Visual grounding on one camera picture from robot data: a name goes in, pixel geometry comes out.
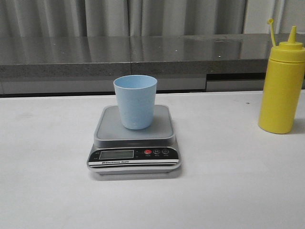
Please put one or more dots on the grey pleated curtain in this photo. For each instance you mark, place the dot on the grey pleated curtain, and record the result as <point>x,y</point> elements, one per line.
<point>92,18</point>

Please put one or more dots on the light blue plastic cup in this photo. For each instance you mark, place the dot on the light blue plastic cup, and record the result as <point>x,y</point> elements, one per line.
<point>135,96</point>

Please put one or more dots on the yellow squeeze bottle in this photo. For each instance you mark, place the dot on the yellow squeeze bottle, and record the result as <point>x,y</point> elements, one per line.
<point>283,82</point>

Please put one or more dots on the silver digital kitchen scale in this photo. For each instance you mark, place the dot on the silver digital kitchen scale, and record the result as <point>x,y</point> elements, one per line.
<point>148,153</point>

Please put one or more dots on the grey stone counter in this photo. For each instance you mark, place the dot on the grey stone counter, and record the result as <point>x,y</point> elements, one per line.
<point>89,65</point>

